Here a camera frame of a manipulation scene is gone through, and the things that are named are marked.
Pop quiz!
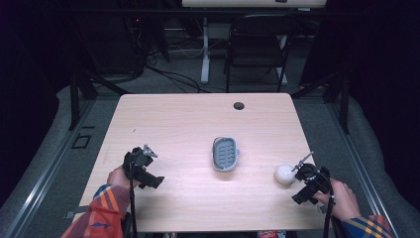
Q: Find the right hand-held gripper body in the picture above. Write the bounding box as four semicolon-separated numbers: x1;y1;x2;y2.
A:
291;163;332;205

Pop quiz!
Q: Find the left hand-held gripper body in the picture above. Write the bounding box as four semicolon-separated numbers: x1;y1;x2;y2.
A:
123;147;165;190

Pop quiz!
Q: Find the white round soap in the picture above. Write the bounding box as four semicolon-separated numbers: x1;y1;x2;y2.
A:
273;164;297;185

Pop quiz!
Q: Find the grey soap dish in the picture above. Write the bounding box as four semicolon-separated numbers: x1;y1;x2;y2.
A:
211;135;242;174

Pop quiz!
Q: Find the person's left hand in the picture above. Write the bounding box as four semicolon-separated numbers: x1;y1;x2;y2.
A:
106;165;141;191

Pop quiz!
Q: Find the person's right hand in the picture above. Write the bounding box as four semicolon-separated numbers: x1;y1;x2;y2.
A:
312;178;363;223

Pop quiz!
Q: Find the red patterned packet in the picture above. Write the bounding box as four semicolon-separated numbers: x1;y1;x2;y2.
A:
257;230;287;238

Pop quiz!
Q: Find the black metal stand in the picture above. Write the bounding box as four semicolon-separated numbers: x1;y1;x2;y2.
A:
66;67;131;132
290;68;352;135

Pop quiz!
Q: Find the white desk leg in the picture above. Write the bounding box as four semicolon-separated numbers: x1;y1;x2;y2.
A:
200;16;212;85

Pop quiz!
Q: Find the black folding chair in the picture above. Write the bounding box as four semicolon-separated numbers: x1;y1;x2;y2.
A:
224;13;301;94

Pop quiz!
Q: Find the right hand-held gripper black cable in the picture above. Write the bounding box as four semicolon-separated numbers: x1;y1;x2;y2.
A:
322;172;336;238

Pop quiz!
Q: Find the hand-held gripper black cable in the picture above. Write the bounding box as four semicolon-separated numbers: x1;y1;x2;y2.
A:
322;172;336;238
128;155;139;238

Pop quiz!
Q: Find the left hand-held gripper black cable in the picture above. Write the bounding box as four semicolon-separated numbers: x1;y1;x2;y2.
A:
128;155;139;238

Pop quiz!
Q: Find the metal floor rail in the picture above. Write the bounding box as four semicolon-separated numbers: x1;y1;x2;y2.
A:
2;98;97;238
325;98;401;238

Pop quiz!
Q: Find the black floor cable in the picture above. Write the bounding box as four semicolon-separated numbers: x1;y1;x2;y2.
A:
143;62;212;94

